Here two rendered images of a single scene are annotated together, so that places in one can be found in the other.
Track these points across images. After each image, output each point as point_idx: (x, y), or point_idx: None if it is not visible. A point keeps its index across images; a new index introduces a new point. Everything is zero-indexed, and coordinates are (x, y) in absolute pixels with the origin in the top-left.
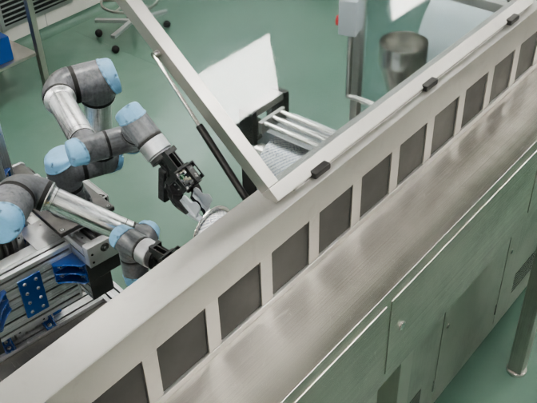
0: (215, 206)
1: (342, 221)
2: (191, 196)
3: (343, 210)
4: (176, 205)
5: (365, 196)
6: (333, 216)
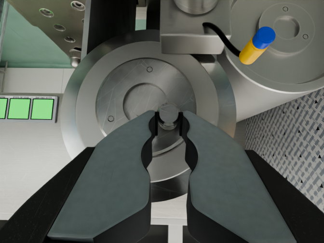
0: (168, 199)
1: (156, 228)
2: (194, 225)
3: (157, 239)
4: (26, 227)
5: (189, 235)
6: (144, 242)
